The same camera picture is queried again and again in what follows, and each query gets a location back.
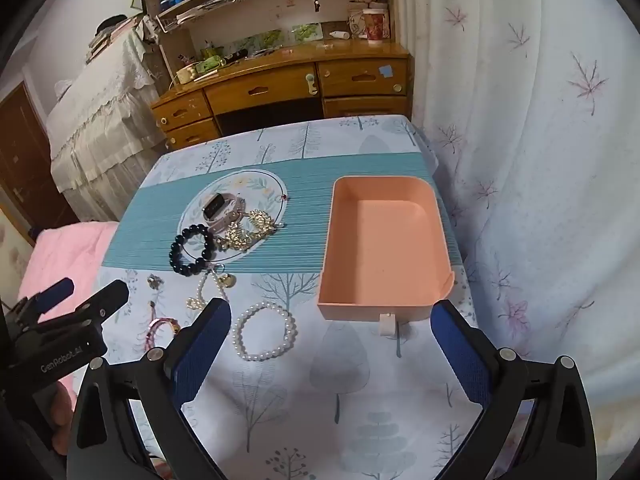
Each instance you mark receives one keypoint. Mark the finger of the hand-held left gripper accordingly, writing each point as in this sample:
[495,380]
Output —
[56,292]
[107,300]

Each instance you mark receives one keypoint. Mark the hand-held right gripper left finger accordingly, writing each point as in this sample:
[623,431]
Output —
[200,355]

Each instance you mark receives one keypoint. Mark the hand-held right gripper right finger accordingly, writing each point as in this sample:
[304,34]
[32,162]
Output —
[460,355]

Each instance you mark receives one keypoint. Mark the pink plastic tray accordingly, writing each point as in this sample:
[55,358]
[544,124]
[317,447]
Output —
[385,240]

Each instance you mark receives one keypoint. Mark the pink band smart watch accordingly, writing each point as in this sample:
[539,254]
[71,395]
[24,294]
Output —
[216,207]

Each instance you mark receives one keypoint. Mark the person's left hand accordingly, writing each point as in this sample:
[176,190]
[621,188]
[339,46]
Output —
[61,412]

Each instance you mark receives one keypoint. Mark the pink blanket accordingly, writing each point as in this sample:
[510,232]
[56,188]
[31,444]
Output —
[65,255]

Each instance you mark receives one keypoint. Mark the brown wooden door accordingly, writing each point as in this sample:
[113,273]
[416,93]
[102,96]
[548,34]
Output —
[25,160]

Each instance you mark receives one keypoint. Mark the white lace furniture cover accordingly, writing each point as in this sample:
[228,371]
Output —
[100,120]

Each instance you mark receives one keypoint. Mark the white leaf print curtain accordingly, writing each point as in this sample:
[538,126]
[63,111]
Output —
[525,160]

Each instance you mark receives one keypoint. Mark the stack of books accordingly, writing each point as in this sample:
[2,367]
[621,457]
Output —
[102,40]

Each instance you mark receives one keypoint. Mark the wooden desk with drawers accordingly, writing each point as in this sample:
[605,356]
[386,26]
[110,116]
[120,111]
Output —
[260,90]

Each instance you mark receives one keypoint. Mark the black case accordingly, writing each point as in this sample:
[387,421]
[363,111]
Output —
[236,57]

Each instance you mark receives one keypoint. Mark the pale green drawer hook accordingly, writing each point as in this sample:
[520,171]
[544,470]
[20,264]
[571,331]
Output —
[312,82]

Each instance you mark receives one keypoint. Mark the blue sticky note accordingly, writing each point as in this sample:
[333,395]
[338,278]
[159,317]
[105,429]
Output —
[385,69]

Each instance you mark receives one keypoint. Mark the green leaf picture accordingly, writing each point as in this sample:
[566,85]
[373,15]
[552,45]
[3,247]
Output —
[265,40]
[306,33]

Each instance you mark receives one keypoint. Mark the wooden desk shelf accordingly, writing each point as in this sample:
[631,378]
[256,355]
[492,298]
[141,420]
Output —
[280,10]

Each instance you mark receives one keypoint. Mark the red and white cup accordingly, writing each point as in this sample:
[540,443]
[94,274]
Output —
[374,27]

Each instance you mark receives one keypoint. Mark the small white bottle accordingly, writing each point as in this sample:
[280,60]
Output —
[339,35]

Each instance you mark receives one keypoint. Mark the patterned paper bag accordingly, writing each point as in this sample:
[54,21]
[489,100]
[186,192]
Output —
[356,22]

